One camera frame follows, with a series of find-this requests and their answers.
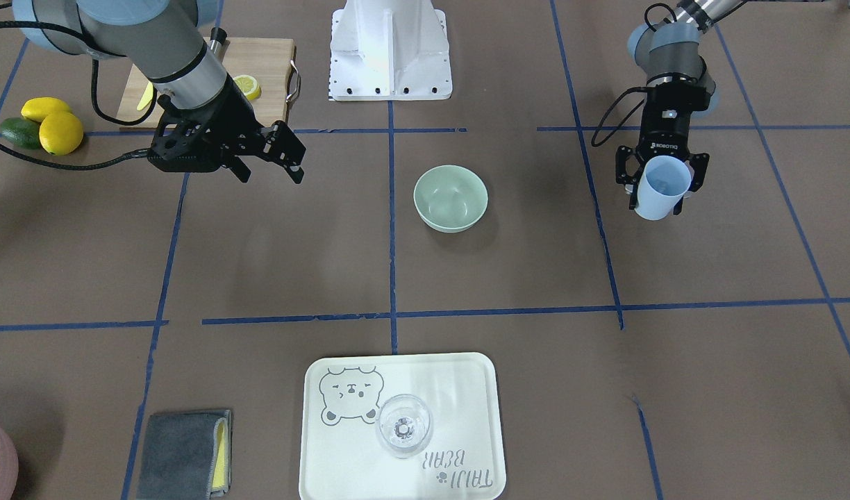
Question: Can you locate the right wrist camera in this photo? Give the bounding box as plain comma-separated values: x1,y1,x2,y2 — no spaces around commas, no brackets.
146,118,222,173

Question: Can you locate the yellow plastic knife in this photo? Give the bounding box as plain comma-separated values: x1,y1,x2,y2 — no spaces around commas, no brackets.
136,82,155,111

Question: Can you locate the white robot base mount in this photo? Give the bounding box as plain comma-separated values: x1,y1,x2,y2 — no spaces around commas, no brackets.
328,1,453,102

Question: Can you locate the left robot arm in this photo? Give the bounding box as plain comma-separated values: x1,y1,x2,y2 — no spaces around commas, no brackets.
615,1,742,221

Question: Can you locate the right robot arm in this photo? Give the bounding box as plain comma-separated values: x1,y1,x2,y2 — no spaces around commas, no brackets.
12,1,306,184

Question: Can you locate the yellow lemon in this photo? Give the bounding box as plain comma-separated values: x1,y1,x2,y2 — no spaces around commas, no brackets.
39,111,85,156
21,96,72,124

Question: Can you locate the clear wine glass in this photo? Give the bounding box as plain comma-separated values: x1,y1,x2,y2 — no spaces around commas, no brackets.
376,394,434,459

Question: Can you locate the white bear serving tray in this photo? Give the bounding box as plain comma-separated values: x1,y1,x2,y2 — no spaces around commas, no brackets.
299,352,507,499

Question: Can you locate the green ceramic bowl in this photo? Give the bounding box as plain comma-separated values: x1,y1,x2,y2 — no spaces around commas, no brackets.
412,165,489,233

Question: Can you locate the wooden cutting board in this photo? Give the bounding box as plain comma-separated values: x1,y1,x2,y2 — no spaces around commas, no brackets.
116,37,299,129

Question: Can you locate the lemon half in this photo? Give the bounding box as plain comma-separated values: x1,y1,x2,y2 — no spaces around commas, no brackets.
233,75,261,101

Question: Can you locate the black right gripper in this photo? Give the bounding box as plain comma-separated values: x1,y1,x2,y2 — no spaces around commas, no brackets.
158,90,306,185

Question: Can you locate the steel muddler rod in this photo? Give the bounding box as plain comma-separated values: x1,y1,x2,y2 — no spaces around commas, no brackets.
208,26,227,60

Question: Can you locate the light blue plastic cup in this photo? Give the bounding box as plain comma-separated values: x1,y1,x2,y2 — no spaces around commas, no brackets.
635,156,692,221

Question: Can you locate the grey folded cloth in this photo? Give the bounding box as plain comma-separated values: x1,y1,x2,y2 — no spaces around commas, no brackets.
135,408,233,499

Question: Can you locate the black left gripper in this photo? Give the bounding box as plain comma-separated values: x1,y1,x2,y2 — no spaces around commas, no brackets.
615,83,710,213

